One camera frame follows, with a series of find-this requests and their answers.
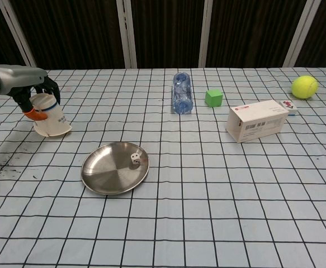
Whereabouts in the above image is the yellow tennis ball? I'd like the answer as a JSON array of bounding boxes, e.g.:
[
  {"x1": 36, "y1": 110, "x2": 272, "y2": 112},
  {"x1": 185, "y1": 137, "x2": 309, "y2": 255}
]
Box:
[{"x1": 291, "y1": 75, "x2": 319, "y2": 99}]

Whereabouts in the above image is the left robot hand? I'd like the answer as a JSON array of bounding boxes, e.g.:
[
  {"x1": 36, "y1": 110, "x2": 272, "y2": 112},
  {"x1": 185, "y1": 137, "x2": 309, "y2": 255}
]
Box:
[{"x1": 0, "y1": 64, "x2": 62, "y2": 122}]

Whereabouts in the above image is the white paper cup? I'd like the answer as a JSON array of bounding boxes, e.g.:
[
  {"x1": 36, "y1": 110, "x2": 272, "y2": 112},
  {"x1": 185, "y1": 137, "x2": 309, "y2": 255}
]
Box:
[{"x1": 29, "y1": 93, "x2": 73, "y2": 138}]

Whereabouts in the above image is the clear plastic water bottle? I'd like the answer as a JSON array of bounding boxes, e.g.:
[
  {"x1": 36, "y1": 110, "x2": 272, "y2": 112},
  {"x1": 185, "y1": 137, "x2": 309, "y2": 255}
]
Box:
[{"x1": 171, "y1": 71, "x2": 195, "y2": 115}]

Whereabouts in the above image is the white frame post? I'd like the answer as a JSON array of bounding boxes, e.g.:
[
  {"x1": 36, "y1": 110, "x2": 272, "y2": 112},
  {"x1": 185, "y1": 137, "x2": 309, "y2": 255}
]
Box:
[
  {"x1": 283, "y1": 0, "x2": 323, "y2": 68},
  {"x1": 198, "y1": 0, "x2": 221, "y2": 68},
  {"x1": 0, "y1": 0, "x2": 38, "y2": 70},
  {"x1": 116, "y1": 0, "x2": 138, "y2": 69}
]

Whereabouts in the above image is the green cube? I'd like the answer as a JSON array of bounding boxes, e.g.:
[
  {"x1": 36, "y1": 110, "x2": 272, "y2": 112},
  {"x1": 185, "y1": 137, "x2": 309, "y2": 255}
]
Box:
[{"x1": 205, "y1": 89, "x2": 224, "y2": 108}]

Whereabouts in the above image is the round steel plate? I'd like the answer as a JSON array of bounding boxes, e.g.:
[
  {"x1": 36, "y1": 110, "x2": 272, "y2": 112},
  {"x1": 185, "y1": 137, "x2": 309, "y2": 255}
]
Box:
[{"x1": 81, "y1": 141, "x2": 151, "y2": 196}]

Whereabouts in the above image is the light blue checkered tablecloth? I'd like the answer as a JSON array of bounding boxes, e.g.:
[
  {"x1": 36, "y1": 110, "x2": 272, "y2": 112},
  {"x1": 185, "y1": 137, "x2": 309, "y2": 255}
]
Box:
[{"x1": 0, "y1": 66, "x2": 326, "y2": 268}]

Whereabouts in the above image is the white carton box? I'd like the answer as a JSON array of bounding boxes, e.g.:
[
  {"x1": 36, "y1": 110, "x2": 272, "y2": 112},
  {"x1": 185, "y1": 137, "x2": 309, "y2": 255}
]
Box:
[{"x1": 225, "y1": 99, "x2": 290, "y2": 143}]

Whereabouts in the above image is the black curtain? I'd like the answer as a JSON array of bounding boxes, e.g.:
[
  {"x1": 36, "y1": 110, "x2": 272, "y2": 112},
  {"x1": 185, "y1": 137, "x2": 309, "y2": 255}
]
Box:
[{"x1": 0, "y1": 0, "x2": 326, "y2": 71}]

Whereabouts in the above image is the mahjong tile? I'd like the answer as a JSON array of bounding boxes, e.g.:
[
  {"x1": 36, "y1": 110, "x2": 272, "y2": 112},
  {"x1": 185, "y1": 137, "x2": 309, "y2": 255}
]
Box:
[{"x1": 279, "y1": 100, "x2": 298, "y2": 116}]

